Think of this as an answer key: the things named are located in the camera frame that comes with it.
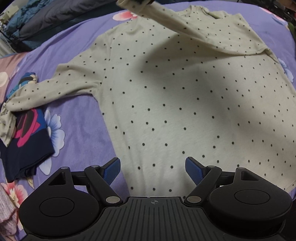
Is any cream polka dot shirt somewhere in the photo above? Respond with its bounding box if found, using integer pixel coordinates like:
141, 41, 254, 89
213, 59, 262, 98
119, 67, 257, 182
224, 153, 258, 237
1, 1, 295, 196

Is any purple floral bed sheet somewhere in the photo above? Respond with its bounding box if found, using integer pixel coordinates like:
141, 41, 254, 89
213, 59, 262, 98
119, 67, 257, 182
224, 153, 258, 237
1, 1, 295, 204

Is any navy pink printed garment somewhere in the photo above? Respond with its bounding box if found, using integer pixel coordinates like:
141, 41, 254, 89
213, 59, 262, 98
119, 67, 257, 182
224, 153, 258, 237
1, 108, 55, 183

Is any pink grey knit garment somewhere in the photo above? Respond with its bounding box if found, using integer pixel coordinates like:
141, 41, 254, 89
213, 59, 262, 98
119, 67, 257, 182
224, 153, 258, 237
0, 185, 18, 237

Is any blue crumpled blanket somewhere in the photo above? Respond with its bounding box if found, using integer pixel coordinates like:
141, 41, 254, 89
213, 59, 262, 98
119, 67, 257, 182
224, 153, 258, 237
1, 0, 121, 52

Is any dark green garment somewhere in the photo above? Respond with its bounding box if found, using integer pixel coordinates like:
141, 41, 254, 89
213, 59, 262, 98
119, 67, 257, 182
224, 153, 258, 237
288, 22, 296, 42

